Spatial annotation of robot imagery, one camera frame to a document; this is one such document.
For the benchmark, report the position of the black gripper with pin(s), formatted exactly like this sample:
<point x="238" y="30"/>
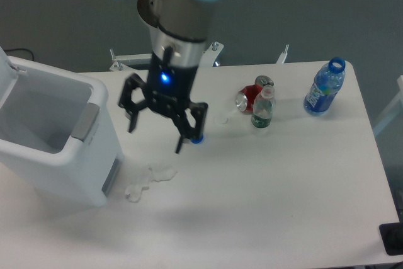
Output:
<point x="166" y="92"/>

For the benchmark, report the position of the white push-top trash can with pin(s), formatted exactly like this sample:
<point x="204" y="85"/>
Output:
<point x="56" y="130"/>

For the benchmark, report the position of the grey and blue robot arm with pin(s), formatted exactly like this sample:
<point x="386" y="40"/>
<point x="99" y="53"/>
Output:
<point x="179" y="31"/>

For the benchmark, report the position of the crushed red soda can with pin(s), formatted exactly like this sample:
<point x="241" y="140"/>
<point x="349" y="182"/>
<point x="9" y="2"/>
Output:
<point x="244" y="98"/>

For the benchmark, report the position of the blue bottle cap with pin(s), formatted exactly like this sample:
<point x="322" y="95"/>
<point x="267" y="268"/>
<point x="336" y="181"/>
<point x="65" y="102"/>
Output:
<point x="197" y="141"/>

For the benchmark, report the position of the crumpled white tissue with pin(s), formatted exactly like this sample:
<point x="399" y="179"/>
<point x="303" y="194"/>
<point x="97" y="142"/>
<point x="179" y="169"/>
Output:
<point x="150" y="173"/>

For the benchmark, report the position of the small clear green-label bottle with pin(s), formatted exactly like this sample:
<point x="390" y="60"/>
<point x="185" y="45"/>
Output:
<point x="263" y="107"/>

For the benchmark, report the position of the blue plastic drink bottle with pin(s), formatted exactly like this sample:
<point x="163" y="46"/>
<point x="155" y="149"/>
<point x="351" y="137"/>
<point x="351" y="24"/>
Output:
<point x="327" y="83"/>

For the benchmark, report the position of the white furniture at right edge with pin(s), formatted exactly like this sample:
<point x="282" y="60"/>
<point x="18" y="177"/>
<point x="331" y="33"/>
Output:
<point x="391" y="111"/>

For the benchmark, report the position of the black device at table edge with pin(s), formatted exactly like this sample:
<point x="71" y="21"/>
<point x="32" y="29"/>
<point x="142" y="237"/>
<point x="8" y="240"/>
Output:
<point x="391" y="234"/>

